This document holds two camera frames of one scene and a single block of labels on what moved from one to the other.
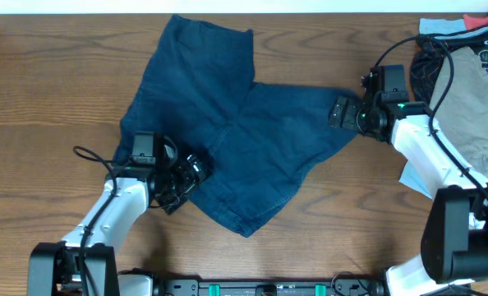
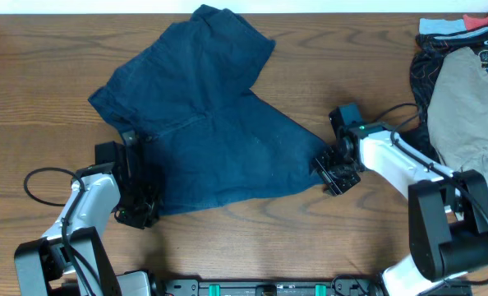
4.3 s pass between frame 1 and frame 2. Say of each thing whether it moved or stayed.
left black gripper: moved
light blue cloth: stayed
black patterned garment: stayed
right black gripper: moved
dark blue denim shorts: moved
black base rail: stayed
